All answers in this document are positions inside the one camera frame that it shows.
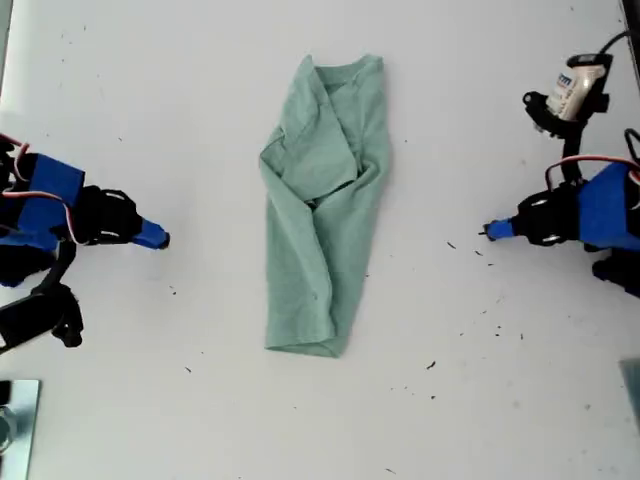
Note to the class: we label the green t-shirt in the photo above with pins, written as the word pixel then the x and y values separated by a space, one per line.
pixel 300 275

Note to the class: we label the black clamp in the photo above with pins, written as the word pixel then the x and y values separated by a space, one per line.
pixel 4 392

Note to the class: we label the black camera mount stalk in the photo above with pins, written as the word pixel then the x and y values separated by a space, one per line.
pixel 572 150
pixel 70 320

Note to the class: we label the white camera box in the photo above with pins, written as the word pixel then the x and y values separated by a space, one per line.
pixel 570 95

